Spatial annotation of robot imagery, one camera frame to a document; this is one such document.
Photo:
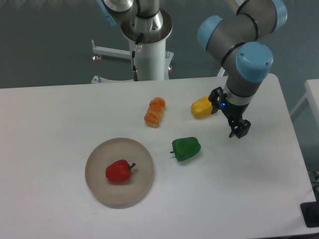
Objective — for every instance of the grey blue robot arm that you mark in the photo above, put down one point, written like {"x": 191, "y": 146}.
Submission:
{"x": 234, "y": 44}

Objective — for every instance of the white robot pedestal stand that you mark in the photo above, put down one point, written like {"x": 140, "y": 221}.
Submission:
{"x": 150, "y": 61}

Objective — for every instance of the orange croissant bread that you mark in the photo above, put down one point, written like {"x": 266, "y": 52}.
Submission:
{"x": 154, "y": 112}

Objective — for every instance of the red bell pepper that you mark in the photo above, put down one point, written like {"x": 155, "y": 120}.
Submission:
{"x": 119, "y": 171}

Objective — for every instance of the black box at edge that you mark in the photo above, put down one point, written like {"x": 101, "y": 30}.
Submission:
{"x": 310, "y": 212}

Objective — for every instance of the beige round plate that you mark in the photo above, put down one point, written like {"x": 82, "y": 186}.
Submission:
{"x": 128, "y": 193}

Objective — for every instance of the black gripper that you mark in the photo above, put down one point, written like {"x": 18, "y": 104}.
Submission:
{"x": 239, "y": 126}

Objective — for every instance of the yellow bell pepper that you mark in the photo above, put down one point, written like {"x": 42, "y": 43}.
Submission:
{"x": 201, "y": 108}

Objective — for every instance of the white side table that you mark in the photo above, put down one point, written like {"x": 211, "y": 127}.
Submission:
{"x": 310, "y": 98}

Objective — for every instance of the green bell pepper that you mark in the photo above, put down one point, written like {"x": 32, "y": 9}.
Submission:
{"x": 185, "y": 148}

